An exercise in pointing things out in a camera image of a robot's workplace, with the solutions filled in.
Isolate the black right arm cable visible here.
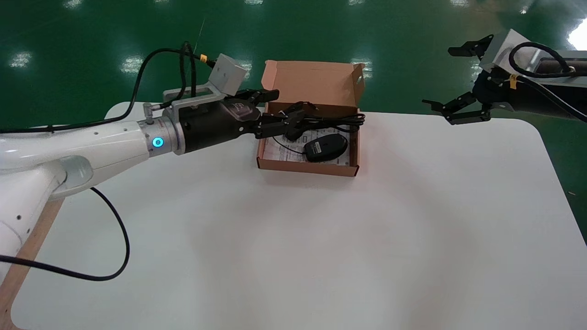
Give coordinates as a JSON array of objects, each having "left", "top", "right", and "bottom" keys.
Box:
[{"left": 508, "top": 42, "right": 587, "bottom": 122}]

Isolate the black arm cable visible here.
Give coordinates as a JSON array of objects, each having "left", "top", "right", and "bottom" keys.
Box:
[
  {"left": 508, "top": 42, "right": 587, "bottom": 122},
  {"left": 0, "top": 42, "right": 208, "bottom": 281}
]

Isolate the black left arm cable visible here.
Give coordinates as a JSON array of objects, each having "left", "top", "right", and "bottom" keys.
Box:
[{"left": 0, "top": 42, "right": 208, "bottom": 281}]

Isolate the black power cable with plug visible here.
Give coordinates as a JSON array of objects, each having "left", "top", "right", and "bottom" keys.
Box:
[{"left": 275, "top": 101, "right": 366, "bottom": 142}]

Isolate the black wired computer mouse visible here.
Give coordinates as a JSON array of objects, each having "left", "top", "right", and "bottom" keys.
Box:
[{"left": 272, "top": 133, "right": 349, "bottom": 163}]

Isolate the printed white paper manual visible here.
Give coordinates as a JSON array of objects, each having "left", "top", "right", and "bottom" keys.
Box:
[{"left": 264, "top": 127, "right": 352, "bottom": 167}]

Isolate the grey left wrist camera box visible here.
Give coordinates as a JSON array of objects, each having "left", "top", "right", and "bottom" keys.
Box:
[{"left": 162, "top": 53, "right": 249, "bottom": 111}]

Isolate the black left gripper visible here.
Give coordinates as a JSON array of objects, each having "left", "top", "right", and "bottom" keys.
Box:
[{"left": 177, "top": 89, "right": 306, "bottom": 154}]

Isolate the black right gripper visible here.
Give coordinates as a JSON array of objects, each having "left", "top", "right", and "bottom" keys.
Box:
[{"left": 422, "top": 34, "right": 515, "bottom": 126}]

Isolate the open brown cardboard storage box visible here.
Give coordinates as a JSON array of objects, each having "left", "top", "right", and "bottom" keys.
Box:
[{"left": 257, "top": 60, "right": 366, "bottom": 177}]

